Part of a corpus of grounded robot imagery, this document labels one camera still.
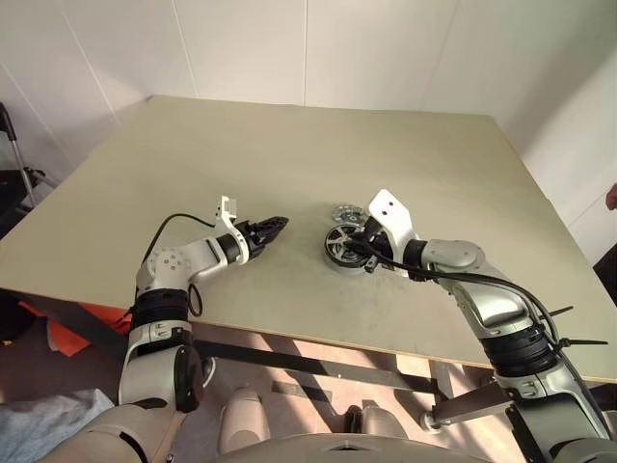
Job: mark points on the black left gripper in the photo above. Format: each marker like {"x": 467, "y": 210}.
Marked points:
{"x": 250, "y": 238}

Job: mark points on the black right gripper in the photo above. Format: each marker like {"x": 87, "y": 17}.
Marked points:
{"x": 375, "y": 236}

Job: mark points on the black metal wheel part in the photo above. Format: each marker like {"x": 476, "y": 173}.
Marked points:
{"x": 337, "y": 241}

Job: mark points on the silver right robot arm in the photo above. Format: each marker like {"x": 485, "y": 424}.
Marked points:
{"x": 496, "y": 308}

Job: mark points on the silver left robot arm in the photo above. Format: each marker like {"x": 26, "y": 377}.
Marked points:
{"x": 173, "y": 263}

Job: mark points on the bystander's bare hand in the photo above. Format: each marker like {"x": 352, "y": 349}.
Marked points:
{"x": 612, "y": 197}

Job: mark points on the silver toothed gear plate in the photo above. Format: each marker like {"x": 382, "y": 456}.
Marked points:
{"x": 344, "y": 212}

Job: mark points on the grey table leg with foot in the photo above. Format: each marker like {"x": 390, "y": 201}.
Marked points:
{"x": 442, "y": 381}

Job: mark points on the person's dark sneaker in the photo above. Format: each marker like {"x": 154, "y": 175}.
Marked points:
{"x": 208, "y": 371}

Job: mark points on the silver rounded robot leg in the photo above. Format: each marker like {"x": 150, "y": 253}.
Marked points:
{"x": 385, "y": 422}
{"x": 243, "y": 419}

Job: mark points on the grey robot torso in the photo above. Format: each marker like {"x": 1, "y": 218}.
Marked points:
{"x": 337, "y": 448}

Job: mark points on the black zip tie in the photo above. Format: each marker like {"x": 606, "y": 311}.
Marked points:
{"x": 585, "y": 342}
{"x": 559, "y": 312}

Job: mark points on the orange cloth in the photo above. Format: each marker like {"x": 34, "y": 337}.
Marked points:
{"x": 72, "y": 337}

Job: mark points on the bystander's dark clothing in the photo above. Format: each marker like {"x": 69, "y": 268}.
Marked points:
{"x": 607, "y": 275}

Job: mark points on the person's leg in jeans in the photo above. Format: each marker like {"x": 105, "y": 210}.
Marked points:
{"x": 48, "y": 424}

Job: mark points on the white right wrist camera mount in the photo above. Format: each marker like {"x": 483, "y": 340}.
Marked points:
{"x": 390, "y": 212}

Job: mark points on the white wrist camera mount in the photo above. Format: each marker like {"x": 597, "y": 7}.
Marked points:
{"x": 390, "y": 212}
{"x": 222, "y": 217}

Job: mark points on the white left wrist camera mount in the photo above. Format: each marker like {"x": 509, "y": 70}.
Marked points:
{"x": 222, "y": 217}

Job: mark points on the black table frame crossbar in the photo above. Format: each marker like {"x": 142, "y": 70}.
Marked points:
{"x": 308, "y": 366}

